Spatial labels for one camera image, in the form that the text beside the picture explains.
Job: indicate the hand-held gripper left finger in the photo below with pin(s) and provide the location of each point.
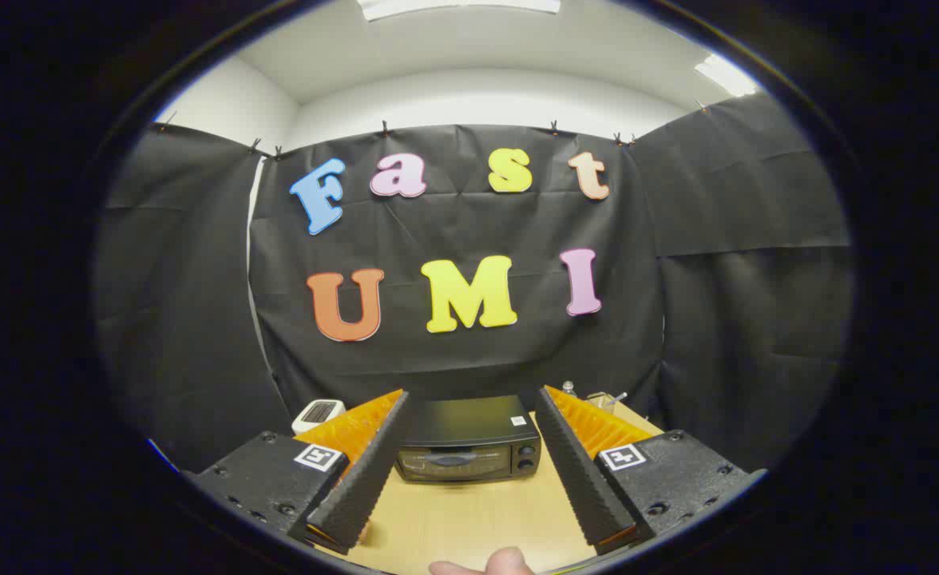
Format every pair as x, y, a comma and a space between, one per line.
362, 479

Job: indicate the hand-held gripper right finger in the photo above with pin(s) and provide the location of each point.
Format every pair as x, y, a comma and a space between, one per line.
577, 471

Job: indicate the black toaster oven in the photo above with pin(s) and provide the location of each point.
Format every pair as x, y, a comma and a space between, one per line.
469, 435

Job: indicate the white pop-up toaster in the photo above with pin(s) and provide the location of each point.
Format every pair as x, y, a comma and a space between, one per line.
318, 414

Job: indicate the small ceiling light panel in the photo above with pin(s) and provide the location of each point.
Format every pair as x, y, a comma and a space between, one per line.
725, 76

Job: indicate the long ceiling light panel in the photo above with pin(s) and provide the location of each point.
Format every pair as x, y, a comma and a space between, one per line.
457, 6

